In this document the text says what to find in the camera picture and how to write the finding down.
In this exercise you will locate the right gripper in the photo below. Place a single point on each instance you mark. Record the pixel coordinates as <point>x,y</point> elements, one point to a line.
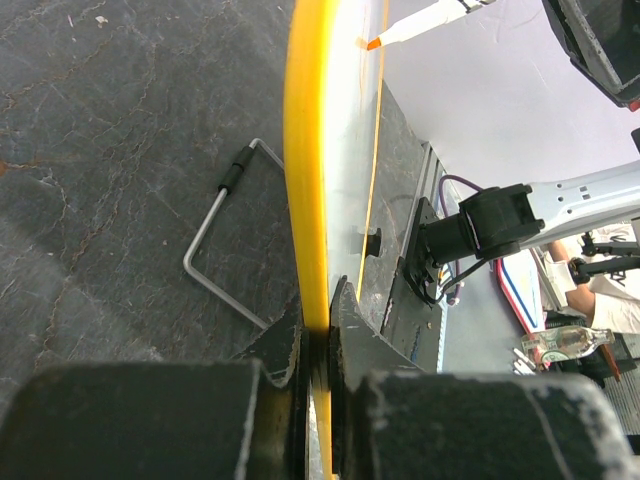
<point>601,39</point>

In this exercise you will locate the person at desk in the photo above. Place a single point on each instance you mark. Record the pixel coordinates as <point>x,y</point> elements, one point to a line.
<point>608,301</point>

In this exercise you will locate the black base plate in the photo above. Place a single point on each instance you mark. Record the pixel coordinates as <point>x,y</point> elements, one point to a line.
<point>413,326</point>

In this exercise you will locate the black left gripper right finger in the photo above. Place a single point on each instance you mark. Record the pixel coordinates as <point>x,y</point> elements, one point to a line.
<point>392,420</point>

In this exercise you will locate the white marker with yellow cap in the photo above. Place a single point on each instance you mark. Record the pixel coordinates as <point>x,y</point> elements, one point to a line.
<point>438,14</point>

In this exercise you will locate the whiteboard with yellow frame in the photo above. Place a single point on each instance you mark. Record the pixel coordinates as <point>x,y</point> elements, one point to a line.
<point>331,122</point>

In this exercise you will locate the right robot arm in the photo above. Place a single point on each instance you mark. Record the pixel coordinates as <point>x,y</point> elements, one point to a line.
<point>497,222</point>

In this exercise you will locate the whiteboard metal stand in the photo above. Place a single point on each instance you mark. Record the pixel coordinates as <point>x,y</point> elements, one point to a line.
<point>241,253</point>

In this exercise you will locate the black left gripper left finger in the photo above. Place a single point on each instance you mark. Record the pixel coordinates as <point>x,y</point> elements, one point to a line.
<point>242,418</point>

